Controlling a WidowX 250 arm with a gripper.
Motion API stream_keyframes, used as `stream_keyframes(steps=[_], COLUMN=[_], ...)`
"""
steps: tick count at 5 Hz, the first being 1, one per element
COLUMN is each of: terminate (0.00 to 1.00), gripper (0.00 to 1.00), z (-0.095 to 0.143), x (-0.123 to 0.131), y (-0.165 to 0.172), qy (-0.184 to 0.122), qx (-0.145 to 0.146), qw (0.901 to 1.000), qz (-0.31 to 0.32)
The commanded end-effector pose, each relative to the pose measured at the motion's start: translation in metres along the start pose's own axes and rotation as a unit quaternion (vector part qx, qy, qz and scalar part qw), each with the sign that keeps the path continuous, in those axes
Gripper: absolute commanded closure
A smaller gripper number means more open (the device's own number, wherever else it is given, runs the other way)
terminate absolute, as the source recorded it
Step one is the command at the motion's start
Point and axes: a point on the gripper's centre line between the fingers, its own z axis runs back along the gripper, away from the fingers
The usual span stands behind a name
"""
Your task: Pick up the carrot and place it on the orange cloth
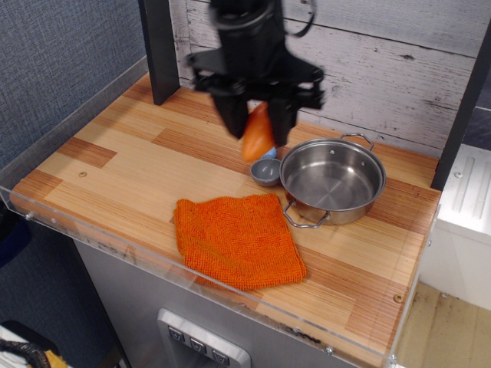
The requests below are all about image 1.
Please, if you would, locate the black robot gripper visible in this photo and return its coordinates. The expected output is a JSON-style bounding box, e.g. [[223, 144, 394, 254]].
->
[[186, 22, 324, 146]]

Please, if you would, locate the orange plastic carrot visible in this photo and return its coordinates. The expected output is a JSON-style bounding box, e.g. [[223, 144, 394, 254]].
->
[[242, 102, 275, 162]]

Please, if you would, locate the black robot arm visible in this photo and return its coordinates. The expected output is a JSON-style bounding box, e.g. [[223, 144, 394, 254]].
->
[[186, 1, 324, 146]]

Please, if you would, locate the orange knitted cloth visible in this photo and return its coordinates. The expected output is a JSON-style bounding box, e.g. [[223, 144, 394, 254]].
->
[[173, 194, 307, 291]]

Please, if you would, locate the small blue object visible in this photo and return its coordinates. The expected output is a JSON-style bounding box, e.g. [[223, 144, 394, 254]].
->
[[261, 147, 277, 159]]

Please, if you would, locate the small grey bowl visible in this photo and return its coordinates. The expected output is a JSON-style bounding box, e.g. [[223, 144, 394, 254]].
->
[[249, 158, 280, 187]]

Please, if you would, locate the stainless steel pot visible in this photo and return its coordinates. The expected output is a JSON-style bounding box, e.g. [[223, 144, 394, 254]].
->
[[279, 133, 387, 229]]

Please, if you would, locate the grey toy cabinet front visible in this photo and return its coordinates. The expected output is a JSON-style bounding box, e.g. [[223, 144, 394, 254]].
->
[[76, 241, 388, 367]]

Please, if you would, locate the silver dispenser button panel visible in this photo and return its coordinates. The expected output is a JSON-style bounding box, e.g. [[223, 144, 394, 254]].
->
[[157, 308, 252, 367]]

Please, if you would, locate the white aluminium side unit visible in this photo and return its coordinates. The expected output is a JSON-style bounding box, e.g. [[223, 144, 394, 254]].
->
[[419, 144, 490, 310]]

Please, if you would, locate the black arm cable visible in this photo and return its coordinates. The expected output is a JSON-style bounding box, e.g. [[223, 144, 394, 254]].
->
[[285, 0, 318, 38]]

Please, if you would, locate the black vertical post left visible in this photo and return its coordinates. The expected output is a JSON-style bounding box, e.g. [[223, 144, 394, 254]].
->
[[138, 0, 180, 105]]

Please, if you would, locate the black vertical post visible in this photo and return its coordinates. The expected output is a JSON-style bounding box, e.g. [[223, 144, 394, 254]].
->
[[138, 0, 180, 105], [430, 24, 490, 191]]

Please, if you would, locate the black vertical post right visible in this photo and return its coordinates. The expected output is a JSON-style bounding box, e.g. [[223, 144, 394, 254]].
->
[[430, 24, 490, 191]]

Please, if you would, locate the clear acrylic guard rail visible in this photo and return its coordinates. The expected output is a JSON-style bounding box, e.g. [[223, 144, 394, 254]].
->
[[1, 59, 440, 366]]

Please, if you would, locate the black braided hose bottom left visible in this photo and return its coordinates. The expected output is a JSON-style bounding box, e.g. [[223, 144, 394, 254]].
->
[[0, 338, 49, 368]]

